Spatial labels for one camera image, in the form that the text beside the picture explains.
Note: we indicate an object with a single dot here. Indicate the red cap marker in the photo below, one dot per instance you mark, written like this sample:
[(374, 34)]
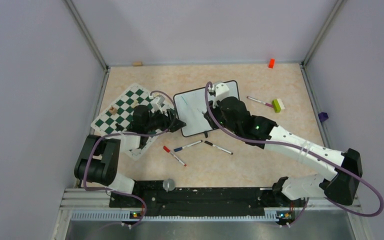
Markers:
[(175, 156)]

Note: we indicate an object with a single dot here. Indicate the purple toy block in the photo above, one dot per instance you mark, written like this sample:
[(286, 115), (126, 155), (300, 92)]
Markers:
[(323, 116)]

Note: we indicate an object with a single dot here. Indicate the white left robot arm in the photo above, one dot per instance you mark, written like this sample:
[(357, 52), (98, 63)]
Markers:
[(99, 157)]

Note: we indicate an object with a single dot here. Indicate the purple cap marker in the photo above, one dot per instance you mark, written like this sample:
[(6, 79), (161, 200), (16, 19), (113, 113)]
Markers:
[(260, 101)]

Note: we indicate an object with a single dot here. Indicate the brown wooden chess piece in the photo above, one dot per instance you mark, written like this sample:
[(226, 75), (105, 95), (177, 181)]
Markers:
[(112, 111)]

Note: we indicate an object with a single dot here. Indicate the green white toy brick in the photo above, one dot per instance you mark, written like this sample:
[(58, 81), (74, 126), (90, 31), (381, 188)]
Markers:
[(278, 105)]

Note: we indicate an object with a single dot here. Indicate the blue cap marker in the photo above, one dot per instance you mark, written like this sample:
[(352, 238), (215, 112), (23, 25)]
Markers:
[(187, 146)]

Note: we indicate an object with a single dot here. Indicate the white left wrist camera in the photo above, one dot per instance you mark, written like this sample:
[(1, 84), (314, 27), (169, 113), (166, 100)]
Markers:
[(157, 103)]

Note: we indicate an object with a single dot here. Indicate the wooden cork piece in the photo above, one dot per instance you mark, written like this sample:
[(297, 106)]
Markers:
[(137, 64)]

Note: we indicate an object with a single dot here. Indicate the grey round knob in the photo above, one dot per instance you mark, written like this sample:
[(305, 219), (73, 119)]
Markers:
[(169, 185)]

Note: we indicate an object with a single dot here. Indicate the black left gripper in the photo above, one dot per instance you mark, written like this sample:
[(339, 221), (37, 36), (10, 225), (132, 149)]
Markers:
[(170, 122)]

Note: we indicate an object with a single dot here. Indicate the orange toy block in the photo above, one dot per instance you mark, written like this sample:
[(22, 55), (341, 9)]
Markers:
[(271, 63)]

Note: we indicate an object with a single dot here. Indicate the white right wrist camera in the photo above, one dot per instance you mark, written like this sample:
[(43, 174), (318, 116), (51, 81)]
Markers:
[(219, 91)]

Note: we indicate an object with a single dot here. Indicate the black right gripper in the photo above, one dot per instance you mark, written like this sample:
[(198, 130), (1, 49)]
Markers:
[(212, 122)]

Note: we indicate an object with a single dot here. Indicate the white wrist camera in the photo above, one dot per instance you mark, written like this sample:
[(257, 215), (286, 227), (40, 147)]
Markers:
[(219, 91), (157, 103)]

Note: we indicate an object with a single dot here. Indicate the white whiteboard black frame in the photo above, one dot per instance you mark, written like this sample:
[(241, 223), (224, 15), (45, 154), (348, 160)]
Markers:
[(188, 102)]

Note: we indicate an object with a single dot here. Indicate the black cap marker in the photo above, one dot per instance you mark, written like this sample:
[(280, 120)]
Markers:
[(218, 147)]

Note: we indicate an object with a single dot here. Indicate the black chess piece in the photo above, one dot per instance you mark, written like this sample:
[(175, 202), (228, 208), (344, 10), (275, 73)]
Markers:
[(119, 127)]

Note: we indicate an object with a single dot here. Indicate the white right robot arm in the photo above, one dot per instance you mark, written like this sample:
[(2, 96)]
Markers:
[(338, 173)]

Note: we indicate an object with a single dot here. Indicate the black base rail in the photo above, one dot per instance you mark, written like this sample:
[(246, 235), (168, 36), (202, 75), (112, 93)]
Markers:
[(196, 202)]

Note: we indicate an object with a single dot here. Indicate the green white chess mat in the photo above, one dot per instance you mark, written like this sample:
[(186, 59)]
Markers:
[(134, 95)]

